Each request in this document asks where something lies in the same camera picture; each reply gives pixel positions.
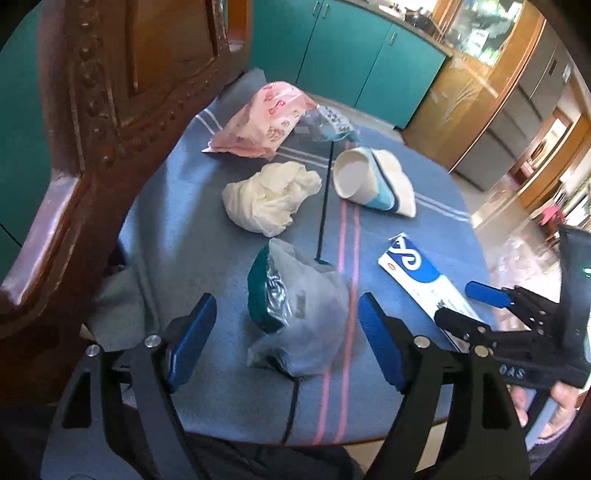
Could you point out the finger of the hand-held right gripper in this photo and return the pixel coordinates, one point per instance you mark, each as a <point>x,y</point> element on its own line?
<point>485,291</point>
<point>457,318</point>

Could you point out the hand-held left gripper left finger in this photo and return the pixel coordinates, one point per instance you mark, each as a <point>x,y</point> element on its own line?
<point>194,337</point>

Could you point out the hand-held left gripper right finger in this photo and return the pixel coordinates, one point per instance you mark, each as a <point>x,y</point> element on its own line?
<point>381,341</point>

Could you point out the blue and white cardboard box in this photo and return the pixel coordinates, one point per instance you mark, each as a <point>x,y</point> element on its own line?
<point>411,267</point>

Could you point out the grey translucent plastic bag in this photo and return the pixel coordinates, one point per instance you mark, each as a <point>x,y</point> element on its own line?
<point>309,314</point>

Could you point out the person's right hand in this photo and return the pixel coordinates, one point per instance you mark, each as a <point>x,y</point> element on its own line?
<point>565,406</point>

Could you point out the blue striped table cloth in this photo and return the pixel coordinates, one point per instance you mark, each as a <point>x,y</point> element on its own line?
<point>207,258</point>

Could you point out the person's dark trousers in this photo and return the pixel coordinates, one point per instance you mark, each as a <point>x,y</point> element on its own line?
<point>258,461</point>

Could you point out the grey refrigerator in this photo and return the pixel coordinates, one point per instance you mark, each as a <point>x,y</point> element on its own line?
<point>512,138</point>

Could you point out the crumpled white tissue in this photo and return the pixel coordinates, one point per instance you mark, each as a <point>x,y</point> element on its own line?
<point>268,198</point>

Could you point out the white and blue paper cup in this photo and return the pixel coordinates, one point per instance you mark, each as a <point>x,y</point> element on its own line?
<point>355,177</point>

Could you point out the wooden glass door cabinet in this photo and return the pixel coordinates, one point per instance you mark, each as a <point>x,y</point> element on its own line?
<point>461,106</point>

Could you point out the clear patterned plastic bag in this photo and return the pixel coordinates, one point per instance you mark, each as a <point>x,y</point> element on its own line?
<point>334,122</point>

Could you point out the pink plastic bag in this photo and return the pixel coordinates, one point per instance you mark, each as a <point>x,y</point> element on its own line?
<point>263,120</point>

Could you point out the carved wooden chair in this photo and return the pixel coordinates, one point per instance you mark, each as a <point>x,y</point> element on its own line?
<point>115,92</point>

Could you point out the teal kitchen cabinets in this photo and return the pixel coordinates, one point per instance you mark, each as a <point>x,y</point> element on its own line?
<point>346,55</point>

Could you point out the wooden door frame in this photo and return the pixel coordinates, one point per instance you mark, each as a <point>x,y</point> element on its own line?
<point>551,180</point>

